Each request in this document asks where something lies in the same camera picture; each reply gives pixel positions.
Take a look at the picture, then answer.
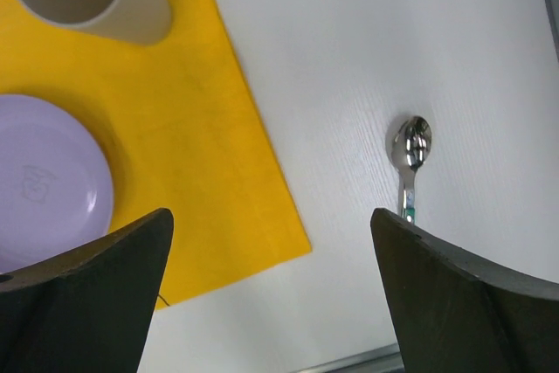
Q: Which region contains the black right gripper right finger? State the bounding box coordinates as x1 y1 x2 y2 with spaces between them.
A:
370 208 558 372

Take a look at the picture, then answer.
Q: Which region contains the lilac plastic plate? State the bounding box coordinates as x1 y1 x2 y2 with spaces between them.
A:
1 94 114 273

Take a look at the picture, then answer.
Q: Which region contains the spoon with green handle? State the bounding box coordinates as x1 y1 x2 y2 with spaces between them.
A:
388 115 432 224

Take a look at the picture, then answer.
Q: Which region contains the yellow Pikachu cloth placemat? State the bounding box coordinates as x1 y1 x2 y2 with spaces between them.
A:
1 0 311 309

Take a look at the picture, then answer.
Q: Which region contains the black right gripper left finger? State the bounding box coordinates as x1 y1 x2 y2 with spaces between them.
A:
1 208 174 372

